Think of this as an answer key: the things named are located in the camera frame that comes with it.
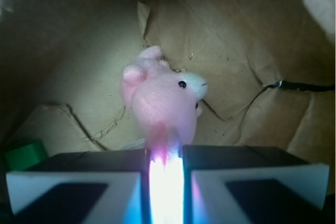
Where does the brown paper bag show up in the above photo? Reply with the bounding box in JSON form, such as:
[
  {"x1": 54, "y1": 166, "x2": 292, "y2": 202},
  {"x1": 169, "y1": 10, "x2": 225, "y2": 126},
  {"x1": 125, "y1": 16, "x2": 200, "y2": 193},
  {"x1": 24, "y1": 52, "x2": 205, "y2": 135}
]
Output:
[{"x1": 1, "y1": 0, "x2": 335, "y2": 167}]

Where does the pink plush bunny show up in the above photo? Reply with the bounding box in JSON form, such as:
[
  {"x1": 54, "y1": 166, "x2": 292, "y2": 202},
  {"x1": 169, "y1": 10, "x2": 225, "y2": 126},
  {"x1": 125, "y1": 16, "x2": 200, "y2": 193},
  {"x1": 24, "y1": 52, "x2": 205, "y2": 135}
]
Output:
[{"x1": 121, "y1": 46, "x2": 208, "y2": 163}]

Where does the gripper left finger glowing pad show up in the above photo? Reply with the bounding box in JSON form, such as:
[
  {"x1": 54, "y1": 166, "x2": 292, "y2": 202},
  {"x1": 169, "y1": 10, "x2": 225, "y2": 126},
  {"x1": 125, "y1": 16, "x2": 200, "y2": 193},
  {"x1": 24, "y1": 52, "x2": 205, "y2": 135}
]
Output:
[{"x1": 6, "y1": 149, "x2": 150, "y2": 223}]

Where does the green rectangular block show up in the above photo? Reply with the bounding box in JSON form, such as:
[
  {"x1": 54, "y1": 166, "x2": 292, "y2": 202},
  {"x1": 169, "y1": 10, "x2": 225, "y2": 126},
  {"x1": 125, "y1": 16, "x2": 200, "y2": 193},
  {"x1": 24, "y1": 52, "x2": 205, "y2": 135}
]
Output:
[{"x1": 5, "y1": 141, "x2": 48, "y2": 171}]

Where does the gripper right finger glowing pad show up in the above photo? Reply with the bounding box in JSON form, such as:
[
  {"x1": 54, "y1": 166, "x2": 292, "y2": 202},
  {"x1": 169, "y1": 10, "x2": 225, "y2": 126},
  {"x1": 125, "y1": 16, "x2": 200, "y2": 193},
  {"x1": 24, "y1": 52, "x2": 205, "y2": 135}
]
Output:
[{"x1": 182, "y1": 145, "x2": 330, "y2": 223}]

